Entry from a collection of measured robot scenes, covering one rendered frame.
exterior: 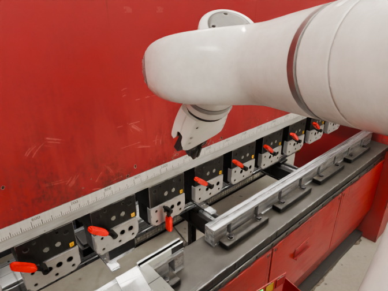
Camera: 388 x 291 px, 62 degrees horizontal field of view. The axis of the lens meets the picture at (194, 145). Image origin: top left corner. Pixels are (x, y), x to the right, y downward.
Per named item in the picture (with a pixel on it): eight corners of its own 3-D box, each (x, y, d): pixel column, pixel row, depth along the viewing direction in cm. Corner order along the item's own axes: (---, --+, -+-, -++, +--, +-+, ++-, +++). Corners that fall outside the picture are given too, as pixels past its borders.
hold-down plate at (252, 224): (227, 251, 142) (227, 246, 140) (218, 245, 145) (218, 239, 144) (268, 222, 160) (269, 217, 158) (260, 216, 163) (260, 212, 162)
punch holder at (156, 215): (152, 228, 110) (148, 188, 103) (138, 217, 116) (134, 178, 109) (185, 211, 119) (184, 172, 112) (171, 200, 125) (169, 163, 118)
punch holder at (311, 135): (307, 145, 170) (312, 115, 163) (293, 140, 176) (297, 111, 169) (321, 137, 179) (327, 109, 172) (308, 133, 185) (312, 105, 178)
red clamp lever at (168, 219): (170, 234, 111) (168, 211, 107) (162, 227, 114) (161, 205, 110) (174, 231, 112) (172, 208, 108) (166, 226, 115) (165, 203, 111)
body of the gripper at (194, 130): (217, 75, 59) (205, 112, 68) (171, 96, 55) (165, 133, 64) (243, 103, 56) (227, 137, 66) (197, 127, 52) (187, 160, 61)
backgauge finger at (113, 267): (101, 281, 114) (100, 271, 111) (71, 242, 131) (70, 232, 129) (131, 264, 121) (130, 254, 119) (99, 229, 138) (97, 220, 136)
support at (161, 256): (141, 273, 119) (141, 267, 117) (140, 271, 119) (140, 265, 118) (171, 254, 127) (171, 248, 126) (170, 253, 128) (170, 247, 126)
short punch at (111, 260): (110, 265, 108) (107, 243, 104) (107, 262, 109) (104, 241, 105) (135, 251, 114) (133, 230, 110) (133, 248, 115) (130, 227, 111)
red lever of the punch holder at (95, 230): (93, 228, 88) (119, 234, 96) (86, 222, 91) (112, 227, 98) (89, 234, 88) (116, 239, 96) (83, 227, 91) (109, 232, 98)
